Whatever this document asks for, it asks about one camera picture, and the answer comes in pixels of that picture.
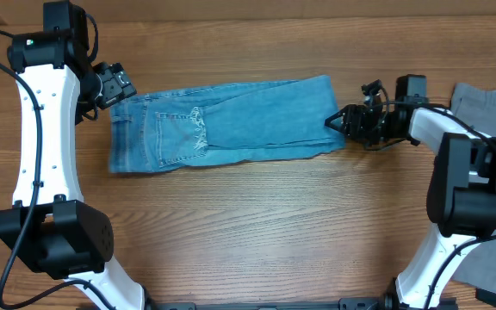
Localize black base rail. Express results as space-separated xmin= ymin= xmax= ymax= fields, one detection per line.
xmin=144 ymin=296 xmax=460 ymax=310

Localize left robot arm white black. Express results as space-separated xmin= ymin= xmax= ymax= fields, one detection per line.
xmin=0 ymin=1 xmax=152 ymax=309

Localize light blue denim jeans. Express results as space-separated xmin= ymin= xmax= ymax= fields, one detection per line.
xmin=108 ymin=76 xmax=345 ymax=173

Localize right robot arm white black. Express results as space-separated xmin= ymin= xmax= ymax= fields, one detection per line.
xmin=325 ymin=74 xmax=496 ymax=309

